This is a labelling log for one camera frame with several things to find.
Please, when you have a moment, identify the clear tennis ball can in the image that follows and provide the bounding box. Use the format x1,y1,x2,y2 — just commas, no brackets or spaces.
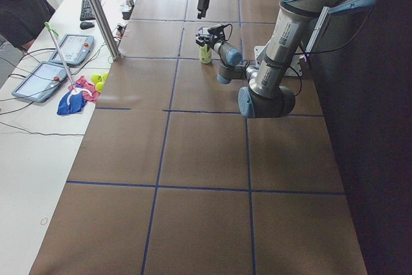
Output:
199,46,212,64

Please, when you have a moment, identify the tennis ball on desk right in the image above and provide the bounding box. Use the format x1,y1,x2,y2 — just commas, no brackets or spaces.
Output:
102,71,109,83

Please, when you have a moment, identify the tennis ball on desk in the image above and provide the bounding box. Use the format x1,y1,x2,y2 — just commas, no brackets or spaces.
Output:
95,81,104,93
91,73,102,84
102,71,109,83

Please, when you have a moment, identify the tennis ball on desk lower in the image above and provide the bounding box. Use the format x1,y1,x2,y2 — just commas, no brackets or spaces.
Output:
95,81,104,93

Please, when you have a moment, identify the tennis ball on desk left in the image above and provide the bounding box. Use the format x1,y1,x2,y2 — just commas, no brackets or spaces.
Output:
91,73,102,84

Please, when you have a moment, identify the black keyboard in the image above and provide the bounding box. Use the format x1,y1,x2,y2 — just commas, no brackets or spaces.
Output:
80,0,95,21

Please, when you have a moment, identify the black computer mouse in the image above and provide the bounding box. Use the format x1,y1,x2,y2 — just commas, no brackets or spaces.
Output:
79,21,95,30

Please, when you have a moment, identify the pink cloth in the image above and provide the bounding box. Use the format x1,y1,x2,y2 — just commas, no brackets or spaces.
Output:
75,75,100,102

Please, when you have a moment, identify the far grey teach pendant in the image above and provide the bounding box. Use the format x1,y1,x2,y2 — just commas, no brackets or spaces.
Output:
59,33,94,66

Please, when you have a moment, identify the grey teach pendant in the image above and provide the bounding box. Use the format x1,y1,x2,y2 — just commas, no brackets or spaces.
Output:
59,33,94,66
12,61,67,103

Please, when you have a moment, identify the blue cloth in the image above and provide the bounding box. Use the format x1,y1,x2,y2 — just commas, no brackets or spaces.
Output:
57,91,86,115

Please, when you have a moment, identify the near grey teach pendant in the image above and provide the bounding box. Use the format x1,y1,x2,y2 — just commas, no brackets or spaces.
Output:
12,61,67,103

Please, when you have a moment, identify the person in black shirt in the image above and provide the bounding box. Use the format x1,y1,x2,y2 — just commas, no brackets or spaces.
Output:
1,0,55,51

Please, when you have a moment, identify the aluminium frame post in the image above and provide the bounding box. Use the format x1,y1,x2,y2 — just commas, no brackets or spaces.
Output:
89,0,120,61

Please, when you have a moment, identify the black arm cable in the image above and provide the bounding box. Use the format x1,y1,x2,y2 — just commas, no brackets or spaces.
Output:
225,10,371,95

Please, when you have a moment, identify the grabber stick green handle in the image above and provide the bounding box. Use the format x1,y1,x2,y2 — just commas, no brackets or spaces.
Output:
44,22,86,93

